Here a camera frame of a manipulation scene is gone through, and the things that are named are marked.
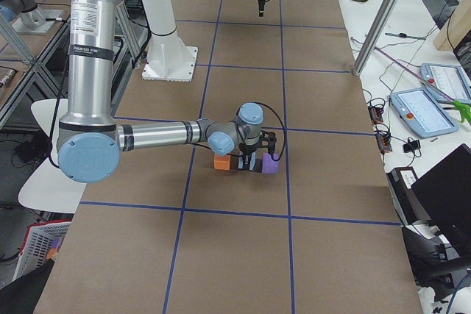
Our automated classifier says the aluminium frame post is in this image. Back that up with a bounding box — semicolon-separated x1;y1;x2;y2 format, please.
353;0;398;76

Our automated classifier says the black laptop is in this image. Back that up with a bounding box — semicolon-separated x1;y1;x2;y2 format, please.
412;143;470;256

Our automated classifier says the teach pendant tablet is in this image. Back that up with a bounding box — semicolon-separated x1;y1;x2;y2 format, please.
390;88;458;138
420;63;470;104

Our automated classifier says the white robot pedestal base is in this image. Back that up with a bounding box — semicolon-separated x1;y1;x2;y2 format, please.
142;0;198;82

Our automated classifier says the reacher grabber stick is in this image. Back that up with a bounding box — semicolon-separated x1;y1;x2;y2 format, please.
374;46;471;124

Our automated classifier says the orange foam block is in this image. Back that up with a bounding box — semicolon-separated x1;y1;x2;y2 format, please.
213;154;231;171

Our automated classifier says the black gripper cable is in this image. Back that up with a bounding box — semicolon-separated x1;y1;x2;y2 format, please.
253;101;287;163

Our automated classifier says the purple foam block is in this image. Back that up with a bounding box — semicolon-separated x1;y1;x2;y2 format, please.
261;152;279;174

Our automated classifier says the white chair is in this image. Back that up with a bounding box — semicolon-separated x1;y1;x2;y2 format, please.
18;99;86;214

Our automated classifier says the far teach pendant tablet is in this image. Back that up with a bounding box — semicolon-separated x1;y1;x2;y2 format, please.
420;63;470;104

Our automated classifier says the near teach pendant tablet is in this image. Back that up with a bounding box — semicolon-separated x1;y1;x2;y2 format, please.
390;88;458;138

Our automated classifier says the smart watch green strap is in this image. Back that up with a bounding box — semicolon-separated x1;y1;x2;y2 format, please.
384;32;428;40

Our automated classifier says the white plastic basket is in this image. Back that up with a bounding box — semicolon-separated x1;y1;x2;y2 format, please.
13;220;71;281

